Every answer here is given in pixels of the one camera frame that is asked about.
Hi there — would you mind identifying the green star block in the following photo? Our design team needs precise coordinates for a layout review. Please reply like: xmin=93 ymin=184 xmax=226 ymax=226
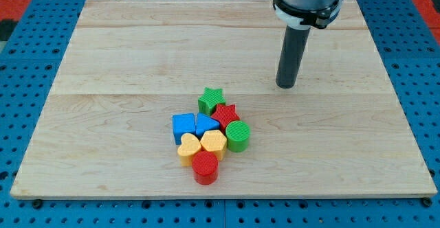
xmin=198 ymin=87 xmax=226 ymax=116

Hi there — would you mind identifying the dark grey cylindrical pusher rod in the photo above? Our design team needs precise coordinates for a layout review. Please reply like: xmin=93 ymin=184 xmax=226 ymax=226
xmin=276 ymin=26 xmax=310 ymax=89

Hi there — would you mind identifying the red star block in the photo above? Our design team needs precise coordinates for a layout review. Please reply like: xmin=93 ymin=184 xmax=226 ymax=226
xmin=211 ymin=104 xmax=241 ymax=133

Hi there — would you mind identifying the yellow hexagon block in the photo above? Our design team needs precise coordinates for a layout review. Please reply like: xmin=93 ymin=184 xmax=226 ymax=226
xmin=200 ymin=130 xmax=227 ymax=161

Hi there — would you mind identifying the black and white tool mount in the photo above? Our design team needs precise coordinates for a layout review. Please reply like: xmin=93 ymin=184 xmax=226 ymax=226
xmin=272 ymin=0 xmax=344 ymax=30

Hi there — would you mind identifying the yellow heart block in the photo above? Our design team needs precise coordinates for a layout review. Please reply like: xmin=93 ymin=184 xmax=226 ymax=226
xmin=177 ymin=133 xmax=201 ymax=167

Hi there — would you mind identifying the blue cube block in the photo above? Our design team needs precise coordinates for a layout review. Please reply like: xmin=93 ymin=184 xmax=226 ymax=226
xmin=172 ymin=113 xmax=196 ymax=145

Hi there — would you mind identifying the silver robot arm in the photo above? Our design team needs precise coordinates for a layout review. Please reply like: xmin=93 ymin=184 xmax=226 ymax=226
xmin=273 ymin=0 xmax=343 ymax=89

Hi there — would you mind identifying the blue triangle block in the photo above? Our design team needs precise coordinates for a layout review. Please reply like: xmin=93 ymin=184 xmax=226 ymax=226
xmin=195 ymin=113 xmax=220 ymax=139

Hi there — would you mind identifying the red cylinder block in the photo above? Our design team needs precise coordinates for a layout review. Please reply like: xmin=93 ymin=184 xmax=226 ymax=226
xmin=192 ymin=151 xmax=219 ymax=185

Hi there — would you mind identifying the green cylinder block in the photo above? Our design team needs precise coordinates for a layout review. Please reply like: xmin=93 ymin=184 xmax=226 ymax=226
xmin=225 ymin=121 xmax=250 ymax=152

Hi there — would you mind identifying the light wooden board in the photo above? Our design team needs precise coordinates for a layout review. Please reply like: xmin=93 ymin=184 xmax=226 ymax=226
xmin=10 ymin=0 xmax=437 ymax=200

